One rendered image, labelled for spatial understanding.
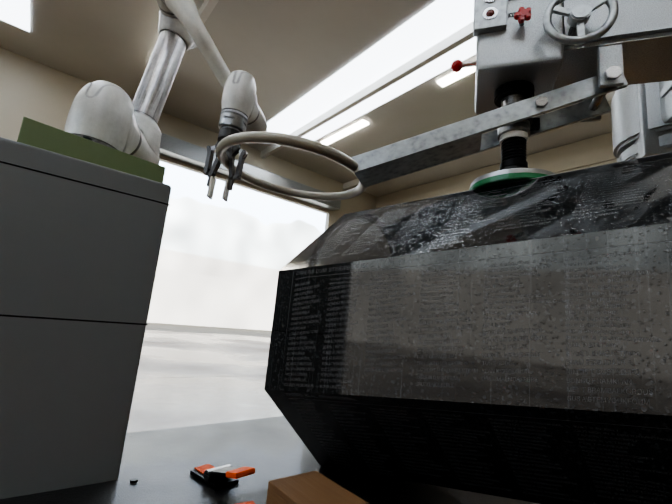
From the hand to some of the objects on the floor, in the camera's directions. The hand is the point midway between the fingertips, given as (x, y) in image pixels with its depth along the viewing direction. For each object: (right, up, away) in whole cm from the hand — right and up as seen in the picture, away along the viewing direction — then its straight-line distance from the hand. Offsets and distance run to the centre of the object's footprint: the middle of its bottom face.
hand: (218, 189), depth 120 cm
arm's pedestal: (-45, -77, -24) cm, 92 cm away
